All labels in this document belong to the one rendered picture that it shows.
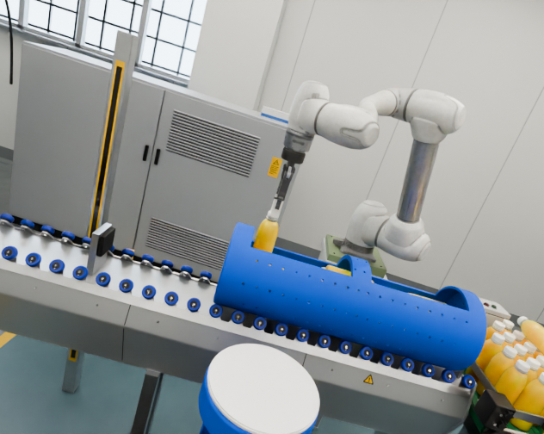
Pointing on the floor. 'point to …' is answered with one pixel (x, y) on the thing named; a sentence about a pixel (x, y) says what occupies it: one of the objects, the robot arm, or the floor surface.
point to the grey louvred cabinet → (141, 161)
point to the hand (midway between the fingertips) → (276, 207)
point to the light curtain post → (107, 163)
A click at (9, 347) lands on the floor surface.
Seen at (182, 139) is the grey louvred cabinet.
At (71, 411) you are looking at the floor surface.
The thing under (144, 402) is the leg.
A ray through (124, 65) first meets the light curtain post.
